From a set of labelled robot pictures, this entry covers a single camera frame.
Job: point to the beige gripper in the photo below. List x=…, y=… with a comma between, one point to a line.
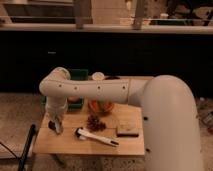
x=57, y=119

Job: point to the light blue towel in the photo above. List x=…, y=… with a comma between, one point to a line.
x=58, y=128

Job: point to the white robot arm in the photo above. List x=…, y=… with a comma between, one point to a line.
x=170, y=124

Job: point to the metal cup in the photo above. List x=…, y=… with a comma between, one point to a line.
x=51, y=125

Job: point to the white paper cup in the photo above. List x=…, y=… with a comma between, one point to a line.
x=97, y=76

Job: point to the orange fruit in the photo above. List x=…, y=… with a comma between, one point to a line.
x=73, y=99

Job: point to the pine cone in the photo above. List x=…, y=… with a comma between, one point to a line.
x=95, y=124

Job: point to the orange bowl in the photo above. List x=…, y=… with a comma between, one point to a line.
x=100, y=106

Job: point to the green plastic tray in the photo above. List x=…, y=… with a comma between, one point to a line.
x=78, y=74

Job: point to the wooden table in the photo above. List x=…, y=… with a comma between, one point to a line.
x=100, y=148

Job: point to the dark bowl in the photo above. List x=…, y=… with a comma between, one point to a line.
x=111, y=78

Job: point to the sponge with dark base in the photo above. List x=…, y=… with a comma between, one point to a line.
x=127, y=131

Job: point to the white handled brush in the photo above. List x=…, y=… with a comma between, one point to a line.
x=83, y=133

